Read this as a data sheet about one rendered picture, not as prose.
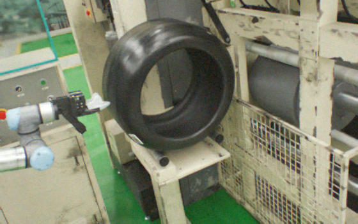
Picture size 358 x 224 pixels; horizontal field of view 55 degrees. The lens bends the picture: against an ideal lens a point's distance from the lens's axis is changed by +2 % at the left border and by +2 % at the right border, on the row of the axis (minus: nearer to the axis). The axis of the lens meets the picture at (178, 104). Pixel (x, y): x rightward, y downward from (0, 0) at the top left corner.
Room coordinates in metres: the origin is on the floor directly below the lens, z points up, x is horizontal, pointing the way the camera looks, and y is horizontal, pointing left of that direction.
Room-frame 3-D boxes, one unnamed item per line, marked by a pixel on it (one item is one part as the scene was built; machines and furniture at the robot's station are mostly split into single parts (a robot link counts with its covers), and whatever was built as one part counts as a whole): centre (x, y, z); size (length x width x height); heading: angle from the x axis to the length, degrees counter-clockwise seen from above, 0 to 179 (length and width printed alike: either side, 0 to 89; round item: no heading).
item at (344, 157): (1.35, -0.36, 0.65); 0.90 x 0.02 x 0.70; 23
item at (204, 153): (1.43, 0.04, 0.80); 0.37 x 0.36 x 0.02; 113
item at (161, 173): (1.38, 0.17, 0.83); 0.36 x 0.09 x 0.06; 23
